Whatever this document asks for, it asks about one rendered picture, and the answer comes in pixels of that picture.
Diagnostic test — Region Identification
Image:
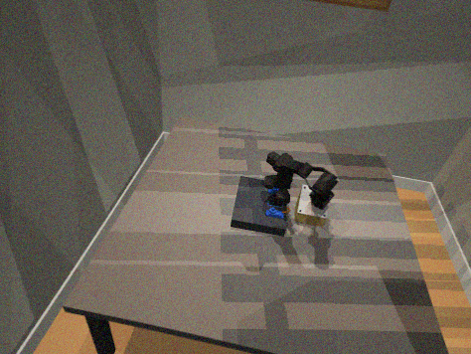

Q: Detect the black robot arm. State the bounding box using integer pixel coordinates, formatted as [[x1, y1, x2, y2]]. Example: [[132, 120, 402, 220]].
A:
[[264, 152, 338, 210]]

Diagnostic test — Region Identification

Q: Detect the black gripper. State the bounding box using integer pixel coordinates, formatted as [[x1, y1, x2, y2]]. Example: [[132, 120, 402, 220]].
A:
[[275, 172, 292, 204]]

